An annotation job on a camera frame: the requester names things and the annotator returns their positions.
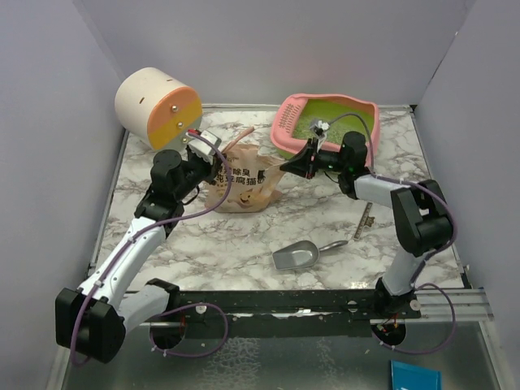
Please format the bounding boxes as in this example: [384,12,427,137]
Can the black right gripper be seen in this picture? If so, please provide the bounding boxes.
[280,137,349,180]

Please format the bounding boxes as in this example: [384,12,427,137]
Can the cat litter paper bag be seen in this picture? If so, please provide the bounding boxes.
[205,127,284,213]

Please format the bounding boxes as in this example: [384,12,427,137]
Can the metal ruler bag clip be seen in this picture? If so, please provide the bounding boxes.
[353,202,375,241]

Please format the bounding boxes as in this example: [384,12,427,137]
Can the metal litter scoop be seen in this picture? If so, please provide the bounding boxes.
[272,240,349,271]

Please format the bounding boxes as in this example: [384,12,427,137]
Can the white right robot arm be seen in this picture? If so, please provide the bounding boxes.
[279,132,457,318]

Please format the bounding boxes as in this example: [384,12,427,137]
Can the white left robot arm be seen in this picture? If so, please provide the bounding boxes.
[54,146,231,366]

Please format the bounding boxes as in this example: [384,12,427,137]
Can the pink green litter box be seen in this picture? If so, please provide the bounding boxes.
[271,93,380,166]

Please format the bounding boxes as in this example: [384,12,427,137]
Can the green cat litter granules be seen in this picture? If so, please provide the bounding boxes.
[292,116,366,145]

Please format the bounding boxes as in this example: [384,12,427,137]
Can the cream round cat scratcher drum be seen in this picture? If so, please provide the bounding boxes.
[115,67,202,151]

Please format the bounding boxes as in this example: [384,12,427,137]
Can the blue card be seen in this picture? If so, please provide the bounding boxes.
[391,361,442,390]

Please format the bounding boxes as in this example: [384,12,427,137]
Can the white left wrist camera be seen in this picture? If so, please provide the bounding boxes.
[186,129,222,164]

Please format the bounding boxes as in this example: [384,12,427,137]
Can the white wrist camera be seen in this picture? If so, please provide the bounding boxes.
[310,119,330,152]
[186,129,222,164]

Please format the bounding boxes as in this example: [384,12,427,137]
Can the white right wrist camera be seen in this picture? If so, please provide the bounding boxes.
[310,119,330,152]

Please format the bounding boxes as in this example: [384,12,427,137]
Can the aluminium extrusion frame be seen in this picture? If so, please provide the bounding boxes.
[63,288,495,327]

